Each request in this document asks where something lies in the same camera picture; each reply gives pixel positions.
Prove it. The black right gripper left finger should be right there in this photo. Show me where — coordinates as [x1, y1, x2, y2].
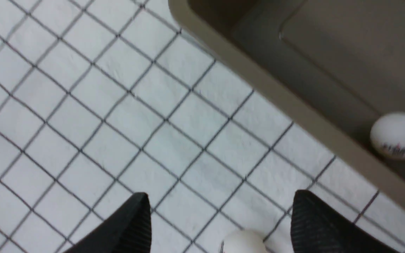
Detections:
[66, 192, 152, 253]

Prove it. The white ball with logo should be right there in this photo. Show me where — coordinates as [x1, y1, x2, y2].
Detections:
[218, 230, 267, 253]

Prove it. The olive green plastic bin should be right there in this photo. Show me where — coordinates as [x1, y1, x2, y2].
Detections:
[168, 0, 405, 210]

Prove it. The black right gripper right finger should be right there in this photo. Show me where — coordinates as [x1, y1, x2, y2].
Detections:
[290, 189, 396, 253]

